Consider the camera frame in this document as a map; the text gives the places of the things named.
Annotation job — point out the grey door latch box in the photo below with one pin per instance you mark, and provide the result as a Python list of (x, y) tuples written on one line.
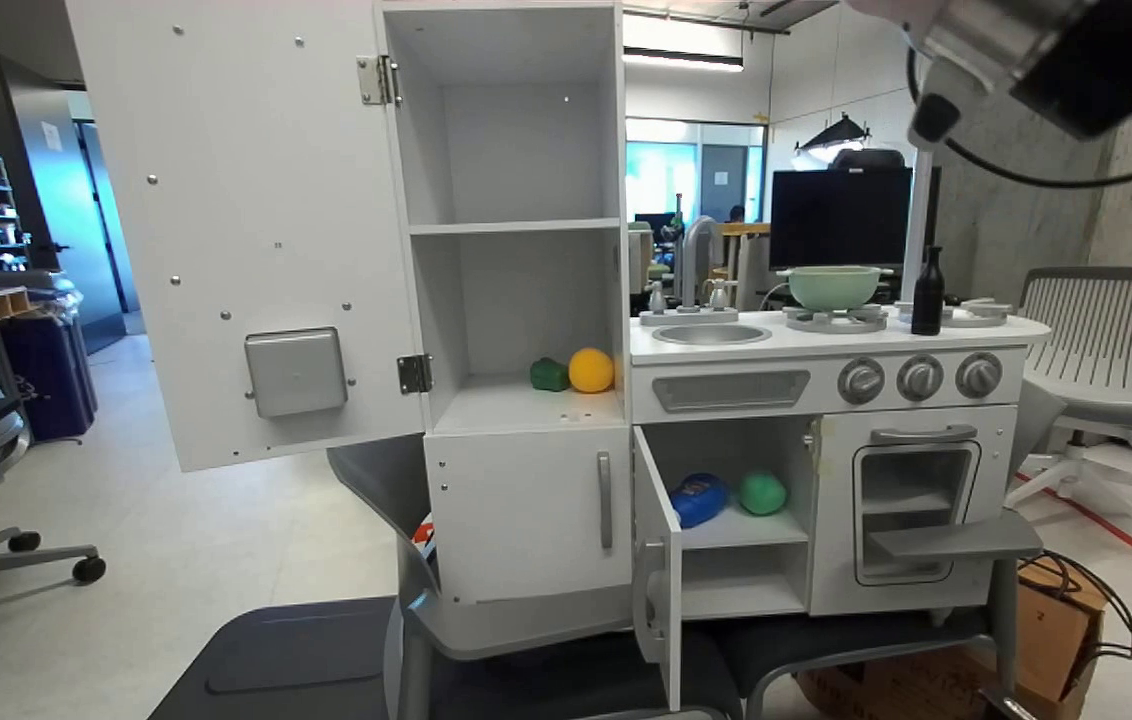
[(295, 373)]

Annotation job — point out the grey stove knob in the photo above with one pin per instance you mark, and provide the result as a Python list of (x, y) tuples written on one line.
[(916, 378), (862, 382), (978, 373)]

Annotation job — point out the blue toy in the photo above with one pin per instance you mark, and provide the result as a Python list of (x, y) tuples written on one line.
[(701, 500)]

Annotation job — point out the mint green bowl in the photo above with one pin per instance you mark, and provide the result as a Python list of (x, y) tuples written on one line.
[(840, 289)]

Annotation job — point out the grey burner grate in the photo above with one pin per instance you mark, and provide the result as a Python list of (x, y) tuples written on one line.
[(986, 308), (805, 320)]

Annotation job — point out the dark green toy ball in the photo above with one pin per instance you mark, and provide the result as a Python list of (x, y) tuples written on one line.
[(547, 373)]

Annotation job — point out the wide white cabinet door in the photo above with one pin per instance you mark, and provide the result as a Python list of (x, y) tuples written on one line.
[(510, 512)]

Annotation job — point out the tall white cabinet door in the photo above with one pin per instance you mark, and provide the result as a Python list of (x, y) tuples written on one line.
[(259, 174)]

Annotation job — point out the yellow toy ball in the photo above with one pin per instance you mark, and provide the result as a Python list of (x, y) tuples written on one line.
[(588, 370)]

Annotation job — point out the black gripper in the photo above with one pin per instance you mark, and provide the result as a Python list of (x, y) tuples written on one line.
[(1126, 66)]

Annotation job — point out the silver sink basin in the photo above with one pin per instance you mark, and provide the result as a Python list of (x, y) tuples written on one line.
[(711, 334)]

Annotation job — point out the black bottle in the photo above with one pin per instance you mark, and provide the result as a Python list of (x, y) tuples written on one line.
[(931, 302)]

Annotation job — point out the navy suitcase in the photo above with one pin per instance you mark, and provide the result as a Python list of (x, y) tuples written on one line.
[(51, 373)]

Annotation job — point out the green round toy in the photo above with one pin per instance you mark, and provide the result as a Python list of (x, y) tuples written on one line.
[(763, 494)]

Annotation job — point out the black monitor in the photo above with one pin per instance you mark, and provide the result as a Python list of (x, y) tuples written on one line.
[(836, 216)]

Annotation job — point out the cardboard box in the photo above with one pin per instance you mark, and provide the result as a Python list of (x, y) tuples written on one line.
[(1049, 634)]

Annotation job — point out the white oven door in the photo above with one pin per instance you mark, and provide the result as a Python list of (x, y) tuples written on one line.
[(835, 533)]

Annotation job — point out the fluorescent ceiling light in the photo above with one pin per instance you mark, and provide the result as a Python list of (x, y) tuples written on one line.
[(685, 61)]

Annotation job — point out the small white cabinet door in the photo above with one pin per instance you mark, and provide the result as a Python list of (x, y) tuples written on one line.
[(652, 563)]

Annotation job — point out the white toy kitchen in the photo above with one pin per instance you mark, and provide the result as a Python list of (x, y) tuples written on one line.
[(525, 162)]

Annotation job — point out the black floor mat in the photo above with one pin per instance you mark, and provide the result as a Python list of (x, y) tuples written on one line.
[(271, 664)]

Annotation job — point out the white mesh office chair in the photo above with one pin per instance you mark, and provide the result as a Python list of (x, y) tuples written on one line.
[(1096, 334)]

